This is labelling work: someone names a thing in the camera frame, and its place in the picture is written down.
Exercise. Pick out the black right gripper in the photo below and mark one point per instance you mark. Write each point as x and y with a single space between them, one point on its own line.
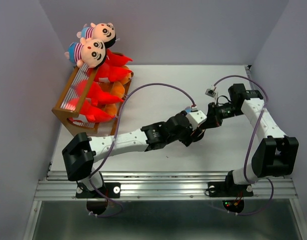
213 118

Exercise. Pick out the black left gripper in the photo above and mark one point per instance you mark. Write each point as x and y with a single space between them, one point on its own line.
187 140

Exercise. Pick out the orange shark plush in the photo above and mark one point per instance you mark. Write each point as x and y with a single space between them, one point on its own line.
112 110
115 89
126 80

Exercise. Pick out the red shark plush back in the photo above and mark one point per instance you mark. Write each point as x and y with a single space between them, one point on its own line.
91 114

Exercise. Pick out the red shark plush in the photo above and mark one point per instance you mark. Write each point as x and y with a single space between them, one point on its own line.
116 59
108 73
95 95
91 114

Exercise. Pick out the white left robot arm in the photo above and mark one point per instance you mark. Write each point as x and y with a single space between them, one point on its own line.
83 151

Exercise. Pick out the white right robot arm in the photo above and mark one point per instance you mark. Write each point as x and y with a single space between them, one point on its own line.
276 153

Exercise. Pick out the wooden toy shelf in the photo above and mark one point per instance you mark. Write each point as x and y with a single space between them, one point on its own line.
64 109

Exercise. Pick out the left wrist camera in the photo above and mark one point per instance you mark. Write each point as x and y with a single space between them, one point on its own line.
196 117

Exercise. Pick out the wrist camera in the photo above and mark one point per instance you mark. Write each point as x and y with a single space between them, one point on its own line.
196 117
212 92

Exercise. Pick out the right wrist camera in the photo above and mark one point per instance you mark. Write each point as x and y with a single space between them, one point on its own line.
212 92

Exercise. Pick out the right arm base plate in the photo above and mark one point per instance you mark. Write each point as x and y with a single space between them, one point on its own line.
219 189

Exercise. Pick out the aluminium frame rail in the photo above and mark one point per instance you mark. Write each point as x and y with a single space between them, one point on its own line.
162 185

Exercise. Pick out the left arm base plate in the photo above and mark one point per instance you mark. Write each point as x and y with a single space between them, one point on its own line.
110 189

